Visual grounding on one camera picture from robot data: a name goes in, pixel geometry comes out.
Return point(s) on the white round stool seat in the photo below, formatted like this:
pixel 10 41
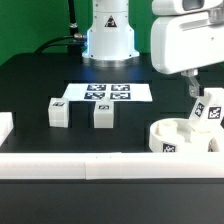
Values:
pixel 184 136

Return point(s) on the white fence bar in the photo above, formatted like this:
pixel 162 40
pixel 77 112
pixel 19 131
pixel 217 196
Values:
pixel 97 166
pixel 6 125

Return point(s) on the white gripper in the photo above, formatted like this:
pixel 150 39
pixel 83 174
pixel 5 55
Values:
pixel 184 42

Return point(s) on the white left fence bar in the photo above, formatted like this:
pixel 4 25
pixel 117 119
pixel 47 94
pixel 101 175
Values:
pixel 6 125

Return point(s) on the white front fence bar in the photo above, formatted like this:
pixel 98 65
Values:
pixel 97 166

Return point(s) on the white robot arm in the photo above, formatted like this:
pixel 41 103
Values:
pixel 110 39

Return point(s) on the white sheet with markers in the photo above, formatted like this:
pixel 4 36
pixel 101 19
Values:
pixel 114 92

